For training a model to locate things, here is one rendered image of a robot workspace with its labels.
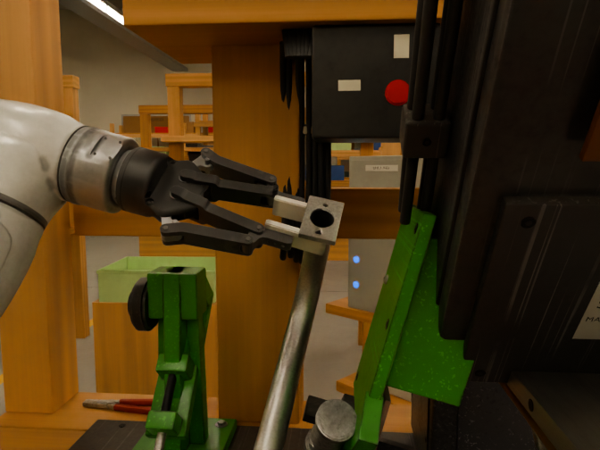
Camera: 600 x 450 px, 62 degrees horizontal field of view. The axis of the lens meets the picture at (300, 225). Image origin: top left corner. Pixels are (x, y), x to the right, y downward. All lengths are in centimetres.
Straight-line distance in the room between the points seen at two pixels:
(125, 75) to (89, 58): 83
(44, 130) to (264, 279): 41
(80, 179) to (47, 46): 46
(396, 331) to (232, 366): 48
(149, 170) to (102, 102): 1111
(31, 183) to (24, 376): 51
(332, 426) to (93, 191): 34
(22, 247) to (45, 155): 10
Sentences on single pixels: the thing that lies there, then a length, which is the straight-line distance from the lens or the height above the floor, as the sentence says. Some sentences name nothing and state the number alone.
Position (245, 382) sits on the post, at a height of 95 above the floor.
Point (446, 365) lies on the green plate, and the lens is 48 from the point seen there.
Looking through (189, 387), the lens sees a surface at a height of 101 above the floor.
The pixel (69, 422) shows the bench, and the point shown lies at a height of 88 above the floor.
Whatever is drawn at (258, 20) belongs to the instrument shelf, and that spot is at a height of 150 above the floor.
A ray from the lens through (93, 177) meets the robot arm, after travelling 57.
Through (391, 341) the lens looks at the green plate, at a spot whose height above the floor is 116.
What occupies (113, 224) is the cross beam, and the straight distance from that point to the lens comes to 99.
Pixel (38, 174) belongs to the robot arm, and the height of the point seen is 130.
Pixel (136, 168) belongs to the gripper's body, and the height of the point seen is 131.
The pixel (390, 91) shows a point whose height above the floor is 141.
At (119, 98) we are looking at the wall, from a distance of 1152.
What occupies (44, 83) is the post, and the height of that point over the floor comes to 145.
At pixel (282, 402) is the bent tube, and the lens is 58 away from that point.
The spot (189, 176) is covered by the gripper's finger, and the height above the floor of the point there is 130.
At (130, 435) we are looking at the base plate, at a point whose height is 90.
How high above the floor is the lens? 131
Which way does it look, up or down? 6 degrees down
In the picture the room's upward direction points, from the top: straight up
